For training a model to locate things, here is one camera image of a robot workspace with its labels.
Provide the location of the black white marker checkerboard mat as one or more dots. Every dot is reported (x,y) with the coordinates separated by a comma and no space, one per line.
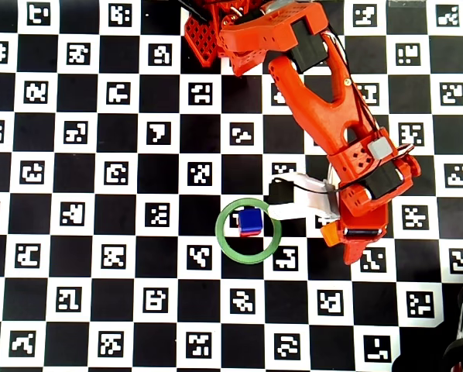
(100,232)

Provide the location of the orange cube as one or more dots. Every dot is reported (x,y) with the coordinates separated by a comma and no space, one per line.
(330,234)

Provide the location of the black flexible camera stand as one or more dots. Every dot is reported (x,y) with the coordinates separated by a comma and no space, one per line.
(458,356)

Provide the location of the small grey square pad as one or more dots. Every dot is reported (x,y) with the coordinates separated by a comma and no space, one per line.
(380,148)

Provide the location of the clear tape strip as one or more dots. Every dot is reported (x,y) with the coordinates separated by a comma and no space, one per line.
(405,3)

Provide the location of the red cube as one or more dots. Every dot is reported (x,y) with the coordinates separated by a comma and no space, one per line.
(251,233)

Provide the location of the blue cube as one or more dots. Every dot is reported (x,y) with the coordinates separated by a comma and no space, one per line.
(251,219)

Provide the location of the red robot arm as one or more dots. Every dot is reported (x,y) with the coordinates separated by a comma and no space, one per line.
(313,100)

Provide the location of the red robot base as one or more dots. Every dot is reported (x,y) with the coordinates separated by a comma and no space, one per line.
(200,38)

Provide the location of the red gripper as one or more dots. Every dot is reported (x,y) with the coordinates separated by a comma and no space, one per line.
(362,232)

